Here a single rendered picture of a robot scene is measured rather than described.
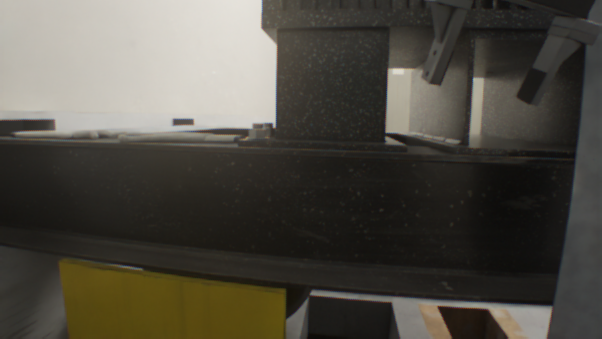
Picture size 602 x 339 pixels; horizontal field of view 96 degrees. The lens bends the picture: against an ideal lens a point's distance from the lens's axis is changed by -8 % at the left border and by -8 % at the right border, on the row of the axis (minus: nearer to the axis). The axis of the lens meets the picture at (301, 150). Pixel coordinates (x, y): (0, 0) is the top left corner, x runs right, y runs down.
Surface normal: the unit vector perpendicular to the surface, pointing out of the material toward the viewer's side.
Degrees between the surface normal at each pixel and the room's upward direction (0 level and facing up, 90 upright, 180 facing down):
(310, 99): 90
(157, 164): 90
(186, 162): 90
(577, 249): 90
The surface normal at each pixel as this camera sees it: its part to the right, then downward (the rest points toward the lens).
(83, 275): -0.15, 0.11
